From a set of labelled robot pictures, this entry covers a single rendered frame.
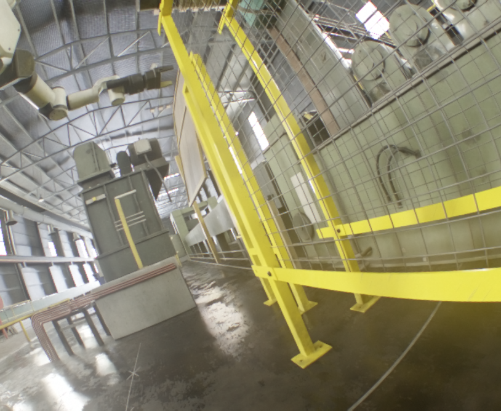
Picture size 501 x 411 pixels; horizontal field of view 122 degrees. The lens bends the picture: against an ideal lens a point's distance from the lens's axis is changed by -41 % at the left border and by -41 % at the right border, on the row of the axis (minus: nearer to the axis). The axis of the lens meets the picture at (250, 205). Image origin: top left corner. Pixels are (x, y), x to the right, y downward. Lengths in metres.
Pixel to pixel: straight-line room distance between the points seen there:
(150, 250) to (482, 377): 3.24
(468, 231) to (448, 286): 0.96
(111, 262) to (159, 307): 1.08
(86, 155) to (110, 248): 1.44
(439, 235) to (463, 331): 0.64
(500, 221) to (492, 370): 0.71
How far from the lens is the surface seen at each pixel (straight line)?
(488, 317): 0.96
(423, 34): 1.31
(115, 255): 3.29
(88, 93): 1.06
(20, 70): 0.83
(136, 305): 2.56
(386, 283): 0.45
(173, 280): 2.50
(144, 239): 3.21
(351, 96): 1.44
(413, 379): 0.81
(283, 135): 1.98
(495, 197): 0.72
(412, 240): 1.48
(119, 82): 1.03
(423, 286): 0.41
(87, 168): 3.73
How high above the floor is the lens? 0.62
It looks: 3 degrees up
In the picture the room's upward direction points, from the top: 23 degrees counter-clockwise
